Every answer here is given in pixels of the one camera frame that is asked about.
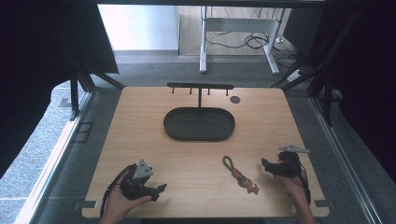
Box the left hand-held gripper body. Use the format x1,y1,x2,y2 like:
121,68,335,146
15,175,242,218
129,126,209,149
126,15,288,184
120,159,159,202

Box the black floor cables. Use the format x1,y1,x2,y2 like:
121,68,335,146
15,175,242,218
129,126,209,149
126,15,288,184
205,7,301,68

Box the aluminium frame rail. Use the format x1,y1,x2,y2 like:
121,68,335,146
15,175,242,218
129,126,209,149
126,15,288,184
309,94,382,224
13,90,96,224

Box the black key rack with tray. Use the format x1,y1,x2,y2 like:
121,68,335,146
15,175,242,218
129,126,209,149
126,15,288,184
163,81,236,143

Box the white desk frame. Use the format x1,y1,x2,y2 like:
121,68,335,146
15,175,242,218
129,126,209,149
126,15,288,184
199,6,286,76

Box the black metal stand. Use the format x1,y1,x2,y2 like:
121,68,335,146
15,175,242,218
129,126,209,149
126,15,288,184
68,66,126,121
270,6,344,127

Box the white power strip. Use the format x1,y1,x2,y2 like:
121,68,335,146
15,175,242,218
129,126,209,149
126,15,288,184
286,68,304,83

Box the keychain with brown strap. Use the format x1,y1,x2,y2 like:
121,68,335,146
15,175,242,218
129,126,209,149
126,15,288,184
221,155,261,196

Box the black curtain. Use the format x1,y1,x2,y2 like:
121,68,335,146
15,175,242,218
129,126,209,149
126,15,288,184
281,0,396,183
0,0,120,180

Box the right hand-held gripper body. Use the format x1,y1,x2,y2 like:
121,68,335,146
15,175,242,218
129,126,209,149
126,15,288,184
268,144,311,179

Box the person's right hand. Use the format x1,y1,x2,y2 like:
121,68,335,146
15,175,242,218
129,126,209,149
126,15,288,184
275,175,310,213

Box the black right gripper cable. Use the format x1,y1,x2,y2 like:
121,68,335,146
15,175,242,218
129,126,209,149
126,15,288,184
292,161,312,206

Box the person's left hand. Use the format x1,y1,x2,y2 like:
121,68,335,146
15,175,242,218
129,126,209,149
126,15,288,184
100,184,153,224

